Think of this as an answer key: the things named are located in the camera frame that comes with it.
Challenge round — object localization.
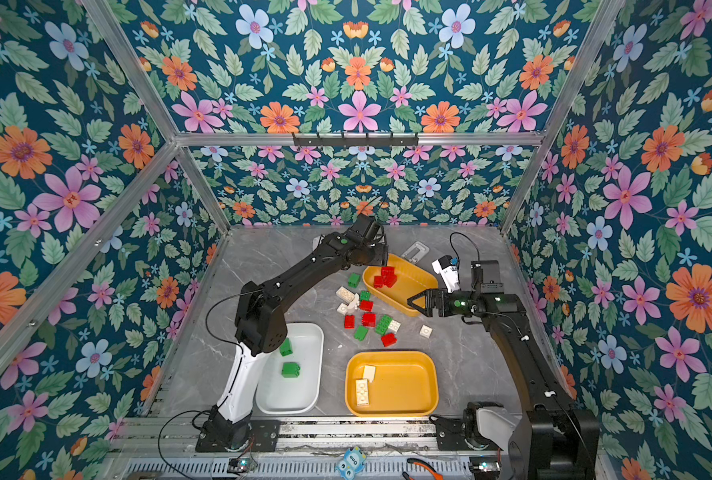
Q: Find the red lego brick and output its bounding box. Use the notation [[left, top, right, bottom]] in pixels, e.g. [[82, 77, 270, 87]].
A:
[[373, 266, 397, 289], [381, 332, 397, 348], [382, 274, 398, 288], [362, 312, 377, 328]]

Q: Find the small white lego brick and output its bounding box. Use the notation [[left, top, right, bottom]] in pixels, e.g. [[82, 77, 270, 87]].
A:
[[362, 365, 376, 382]]

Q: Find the cream long lego brick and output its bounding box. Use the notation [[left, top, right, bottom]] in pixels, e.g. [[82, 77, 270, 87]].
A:
[[355, 379, 370, 407]]

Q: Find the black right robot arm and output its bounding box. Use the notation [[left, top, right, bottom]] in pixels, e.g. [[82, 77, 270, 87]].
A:
[[407, 255, 600, 479]]

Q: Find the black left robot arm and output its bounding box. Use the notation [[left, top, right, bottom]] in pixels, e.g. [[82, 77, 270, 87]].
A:
[[196, 214, 389, 452]]

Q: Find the far yellow plastic bin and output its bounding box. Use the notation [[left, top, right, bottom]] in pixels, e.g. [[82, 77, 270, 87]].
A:
[[362, 254, 439, 317]]

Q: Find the yellow plastic bin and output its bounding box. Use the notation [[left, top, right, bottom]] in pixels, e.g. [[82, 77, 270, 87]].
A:
[[345, 350, 440, 417], [362, 254, 439, 317]]

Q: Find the white flat lego plate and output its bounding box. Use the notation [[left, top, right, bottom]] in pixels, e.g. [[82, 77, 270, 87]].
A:
[[419, 325, 433, 338]]

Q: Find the large green lego plate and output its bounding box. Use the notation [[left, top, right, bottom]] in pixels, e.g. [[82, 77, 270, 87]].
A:
[[375, 315, 393, 336]]

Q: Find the green small lego brick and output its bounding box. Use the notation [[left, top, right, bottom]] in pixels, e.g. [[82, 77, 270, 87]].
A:
[[354, 326, 370, 341]]

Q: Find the near yellow plastic bin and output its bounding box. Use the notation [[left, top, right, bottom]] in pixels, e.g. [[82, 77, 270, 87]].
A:
[[345, 350, 440, 417]]

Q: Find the white plastic bin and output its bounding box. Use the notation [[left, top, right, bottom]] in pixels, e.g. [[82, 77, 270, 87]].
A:
[[255, 323, 325, 416]]

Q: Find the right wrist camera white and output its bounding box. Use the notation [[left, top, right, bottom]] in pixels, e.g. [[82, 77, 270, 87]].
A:
[[432, 255, 460, 293]]

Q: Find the black hook rail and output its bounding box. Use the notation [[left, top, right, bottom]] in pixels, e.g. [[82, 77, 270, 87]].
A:
[[292, 133, 420, 148]]

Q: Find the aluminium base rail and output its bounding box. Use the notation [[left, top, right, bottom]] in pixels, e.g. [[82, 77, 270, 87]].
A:
[[111, 414, 498, 455]]

